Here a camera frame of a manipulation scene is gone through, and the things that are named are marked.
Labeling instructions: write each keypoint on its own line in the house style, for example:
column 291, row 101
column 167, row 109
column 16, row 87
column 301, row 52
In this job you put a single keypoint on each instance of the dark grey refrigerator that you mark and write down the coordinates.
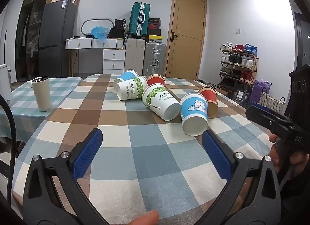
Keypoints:
column 55, row 41

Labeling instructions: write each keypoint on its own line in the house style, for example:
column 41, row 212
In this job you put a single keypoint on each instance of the brown blue checked tablecloth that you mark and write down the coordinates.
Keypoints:
column 150, row 157

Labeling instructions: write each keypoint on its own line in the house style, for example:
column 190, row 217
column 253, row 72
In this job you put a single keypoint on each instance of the green leaf paper cup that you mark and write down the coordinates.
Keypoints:
column 159, row 99
column 130, row 89

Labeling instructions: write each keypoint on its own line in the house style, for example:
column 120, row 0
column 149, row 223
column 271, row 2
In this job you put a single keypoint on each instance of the red black shoe box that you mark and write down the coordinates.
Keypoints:
column 154, row 26

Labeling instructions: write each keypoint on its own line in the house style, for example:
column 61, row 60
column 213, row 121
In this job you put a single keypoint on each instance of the silver suitcase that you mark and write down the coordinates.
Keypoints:
column 155, row 58

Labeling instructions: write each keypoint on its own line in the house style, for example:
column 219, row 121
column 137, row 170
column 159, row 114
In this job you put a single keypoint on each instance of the blue plastic bag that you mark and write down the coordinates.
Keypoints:
column 100, row 32

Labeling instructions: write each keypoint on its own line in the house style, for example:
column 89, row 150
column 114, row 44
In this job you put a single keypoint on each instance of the white vanity desk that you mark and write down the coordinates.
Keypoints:
column 80, row 43

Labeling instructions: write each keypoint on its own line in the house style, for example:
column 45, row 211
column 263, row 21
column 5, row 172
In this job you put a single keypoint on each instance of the teal suitcase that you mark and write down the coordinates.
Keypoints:
column 138, row 19

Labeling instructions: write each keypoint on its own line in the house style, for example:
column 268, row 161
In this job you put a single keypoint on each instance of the blue paper cup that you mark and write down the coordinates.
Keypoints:
column 126, row 76
column 193, row 109

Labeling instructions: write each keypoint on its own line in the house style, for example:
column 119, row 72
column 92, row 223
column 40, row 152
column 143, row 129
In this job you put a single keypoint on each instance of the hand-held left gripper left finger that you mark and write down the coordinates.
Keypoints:
column 89, row 153

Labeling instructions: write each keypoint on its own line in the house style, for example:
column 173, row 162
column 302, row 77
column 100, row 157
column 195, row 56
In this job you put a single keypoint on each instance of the wooden shoe rack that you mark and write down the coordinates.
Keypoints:
column 254, row 70

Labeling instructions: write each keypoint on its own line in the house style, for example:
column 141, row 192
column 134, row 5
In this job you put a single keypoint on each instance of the rows of shoes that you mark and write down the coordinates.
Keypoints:
column 238, row 60

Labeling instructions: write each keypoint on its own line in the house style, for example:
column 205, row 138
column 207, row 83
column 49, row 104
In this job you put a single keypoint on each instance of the white drawer cabinet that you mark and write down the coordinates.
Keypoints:
column 113, row 60

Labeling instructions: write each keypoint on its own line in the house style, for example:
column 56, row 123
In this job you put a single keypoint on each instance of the purple bag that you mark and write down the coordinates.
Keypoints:
column 259, row 89

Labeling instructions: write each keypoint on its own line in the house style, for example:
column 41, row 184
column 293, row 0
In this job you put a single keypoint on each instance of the yellow shoe box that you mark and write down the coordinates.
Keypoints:
column 155, row 38

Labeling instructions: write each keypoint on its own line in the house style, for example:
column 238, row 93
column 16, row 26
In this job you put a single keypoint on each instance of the red paper cup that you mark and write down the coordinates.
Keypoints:
column 156, row 80
column 210, row 96

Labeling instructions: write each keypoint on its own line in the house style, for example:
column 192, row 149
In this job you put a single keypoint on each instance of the beige suitcase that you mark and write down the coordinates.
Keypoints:
column 133, row 55

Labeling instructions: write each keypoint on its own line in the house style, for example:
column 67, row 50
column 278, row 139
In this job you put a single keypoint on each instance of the beige insulated tumbler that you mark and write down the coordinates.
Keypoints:
column 41, row 94

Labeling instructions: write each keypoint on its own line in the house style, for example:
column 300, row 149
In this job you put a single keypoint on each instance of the black printed bag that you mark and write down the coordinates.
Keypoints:
column 242, row 94

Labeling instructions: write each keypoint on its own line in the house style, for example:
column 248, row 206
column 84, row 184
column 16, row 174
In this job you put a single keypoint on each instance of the person's right hand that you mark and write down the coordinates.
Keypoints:
column 300, row 161

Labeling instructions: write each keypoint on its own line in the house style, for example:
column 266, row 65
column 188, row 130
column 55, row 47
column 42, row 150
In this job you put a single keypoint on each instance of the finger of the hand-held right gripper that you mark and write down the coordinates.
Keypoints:
column 266, row 118

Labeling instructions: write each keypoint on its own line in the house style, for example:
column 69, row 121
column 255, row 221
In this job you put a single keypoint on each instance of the person's left hand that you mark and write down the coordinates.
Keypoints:
column 145, row 218

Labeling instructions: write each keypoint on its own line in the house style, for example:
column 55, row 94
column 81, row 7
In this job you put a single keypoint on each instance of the woven basket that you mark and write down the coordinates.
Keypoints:
column 272, row 104

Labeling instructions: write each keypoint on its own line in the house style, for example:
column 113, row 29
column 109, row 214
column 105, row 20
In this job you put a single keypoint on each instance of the oval mirror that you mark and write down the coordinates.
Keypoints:
column 90, row 23

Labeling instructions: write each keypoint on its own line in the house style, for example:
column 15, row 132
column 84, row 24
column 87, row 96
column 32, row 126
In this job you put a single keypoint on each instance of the wooden door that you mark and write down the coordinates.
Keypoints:
column 186, row 34

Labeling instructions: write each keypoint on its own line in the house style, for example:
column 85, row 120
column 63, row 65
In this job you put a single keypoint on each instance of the teal checked tablecloth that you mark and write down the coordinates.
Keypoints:
column 21, row 109

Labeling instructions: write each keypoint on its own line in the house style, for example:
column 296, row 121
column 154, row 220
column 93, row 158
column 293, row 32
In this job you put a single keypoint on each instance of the dark shoe box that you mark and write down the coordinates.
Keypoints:
column 154, row 32

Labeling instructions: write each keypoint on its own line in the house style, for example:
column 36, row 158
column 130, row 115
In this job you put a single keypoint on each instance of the white appliance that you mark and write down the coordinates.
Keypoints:
column 4, row 82

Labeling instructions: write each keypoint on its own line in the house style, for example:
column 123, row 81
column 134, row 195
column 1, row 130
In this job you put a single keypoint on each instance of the dark door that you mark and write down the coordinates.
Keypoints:
column 302, row 41

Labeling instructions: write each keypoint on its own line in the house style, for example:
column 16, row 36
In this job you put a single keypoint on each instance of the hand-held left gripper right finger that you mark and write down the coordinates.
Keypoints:
column 215, row 154

